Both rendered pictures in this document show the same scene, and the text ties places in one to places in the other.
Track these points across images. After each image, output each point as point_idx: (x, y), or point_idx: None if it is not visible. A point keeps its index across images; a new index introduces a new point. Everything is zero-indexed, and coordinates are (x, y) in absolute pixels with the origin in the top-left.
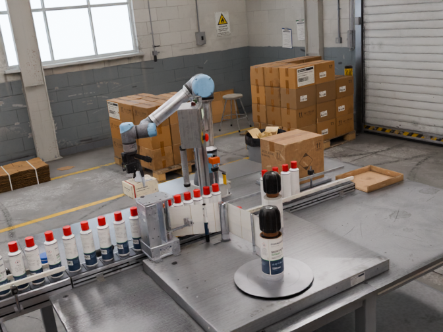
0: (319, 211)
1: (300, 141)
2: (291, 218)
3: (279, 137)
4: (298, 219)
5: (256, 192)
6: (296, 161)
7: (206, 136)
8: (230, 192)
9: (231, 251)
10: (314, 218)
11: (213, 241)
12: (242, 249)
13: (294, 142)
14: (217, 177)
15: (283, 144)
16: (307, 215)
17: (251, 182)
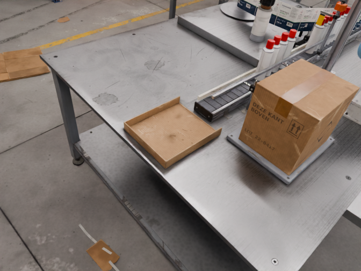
0: (229, 75)
1: (284, 68)
2: (250, 51)
3: (327, 85)
4: (244, 49)
5: (295, 54)
6: (268, 40)
7: None
8: (348, 121)
9: (276, 27)
10: (231, 67)
11: (295, 36)
12: (270, 28)
13: (291, 64)
14: (330, 25)
15: (303, 59)
16: (239, 72)
17: (341, 145)
